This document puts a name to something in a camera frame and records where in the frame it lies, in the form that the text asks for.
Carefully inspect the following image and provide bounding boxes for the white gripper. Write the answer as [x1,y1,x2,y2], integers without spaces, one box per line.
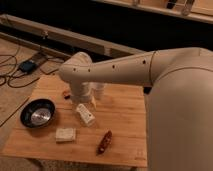
[70,82,97,109]

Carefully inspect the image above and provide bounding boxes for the red pepper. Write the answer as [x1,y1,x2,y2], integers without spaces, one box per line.
[96,131,112,155]

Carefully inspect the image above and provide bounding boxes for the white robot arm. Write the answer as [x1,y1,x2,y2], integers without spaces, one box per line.
[59,47,213,171]

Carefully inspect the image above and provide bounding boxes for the white sponge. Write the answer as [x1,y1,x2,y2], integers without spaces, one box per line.
[55,128,76,142]

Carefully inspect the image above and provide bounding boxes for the white tube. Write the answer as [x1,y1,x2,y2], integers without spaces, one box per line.
[76,104,95,126]

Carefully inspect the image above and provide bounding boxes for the brown chocolate bar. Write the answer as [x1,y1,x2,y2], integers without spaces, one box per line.
[62,90,71,100]

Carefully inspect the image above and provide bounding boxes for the wooden table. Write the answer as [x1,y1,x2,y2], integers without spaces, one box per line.
[2,76,147,167]

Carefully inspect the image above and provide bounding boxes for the black metal bowl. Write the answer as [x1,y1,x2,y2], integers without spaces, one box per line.
[20,99,55,128]

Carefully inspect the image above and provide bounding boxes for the blue power adapter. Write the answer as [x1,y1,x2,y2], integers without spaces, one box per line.
[18,61,36,73]

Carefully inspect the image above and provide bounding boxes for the black floor cables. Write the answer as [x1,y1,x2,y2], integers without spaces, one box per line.
[0,42,66,89]

